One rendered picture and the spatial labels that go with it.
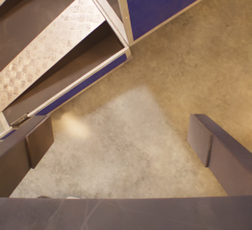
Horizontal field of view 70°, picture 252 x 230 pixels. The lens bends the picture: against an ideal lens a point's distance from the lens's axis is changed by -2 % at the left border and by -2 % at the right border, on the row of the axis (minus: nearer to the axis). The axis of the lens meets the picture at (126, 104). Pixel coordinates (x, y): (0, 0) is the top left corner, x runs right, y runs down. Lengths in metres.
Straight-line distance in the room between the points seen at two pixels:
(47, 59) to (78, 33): 0.21
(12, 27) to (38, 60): 0.34
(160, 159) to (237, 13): 0.85
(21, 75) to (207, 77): 0.96
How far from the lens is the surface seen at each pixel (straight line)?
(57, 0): 1.24
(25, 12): 1.31
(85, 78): 0.85
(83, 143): 0.99
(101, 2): 0.96
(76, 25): 0.96
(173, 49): 1.01
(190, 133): 0.17
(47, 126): 0.16
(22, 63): 1.12
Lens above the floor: 0.93
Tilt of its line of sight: 81 degrees down
